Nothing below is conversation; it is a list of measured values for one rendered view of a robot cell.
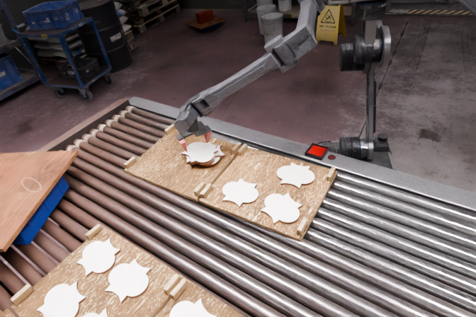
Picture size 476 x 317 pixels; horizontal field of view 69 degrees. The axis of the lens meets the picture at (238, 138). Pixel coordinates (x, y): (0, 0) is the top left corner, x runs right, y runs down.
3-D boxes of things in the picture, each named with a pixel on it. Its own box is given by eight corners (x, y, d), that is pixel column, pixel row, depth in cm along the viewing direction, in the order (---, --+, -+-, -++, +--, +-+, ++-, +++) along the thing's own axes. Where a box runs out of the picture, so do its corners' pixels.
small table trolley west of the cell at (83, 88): (81, 76, 486) (52, 10, 432) (121, 82, 450) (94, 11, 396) (44, 98, 445) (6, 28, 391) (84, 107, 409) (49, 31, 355)
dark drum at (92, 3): (113, 55, 536) (91, -4, 484) (142, 58, 509) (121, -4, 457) (83, 72, 496) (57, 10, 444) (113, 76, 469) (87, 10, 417)
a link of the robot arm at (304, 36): (321, 52, 111) (305, 26, 106) (285, 71, 118) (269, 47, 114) (325, 3, 144) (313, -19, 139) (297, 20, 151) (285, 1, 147)
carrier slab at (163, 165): (175, 129, 174) (174, 127, 173) (244, 148, 153) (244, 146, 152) (124, 173, 151) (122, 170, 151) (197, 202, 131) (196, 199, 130)
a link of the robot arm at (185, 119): (214, 107, 136) (200, 91, 133) (207, 124, 127) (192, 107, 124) (192, 120, 142) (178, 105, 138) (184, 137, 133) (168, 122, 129)
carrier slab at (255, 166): (246, 148, 153) (246, 146, 152) (337, 173, 133) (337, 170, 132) (199, 202, 131) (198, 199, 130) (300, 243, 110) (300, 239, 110)
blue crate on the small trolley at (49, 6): (51, 19, 419) (43, 1, 407) (86, 17, 406) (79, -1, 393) (29, 31, 390) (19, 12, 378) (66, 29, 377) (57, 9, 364)
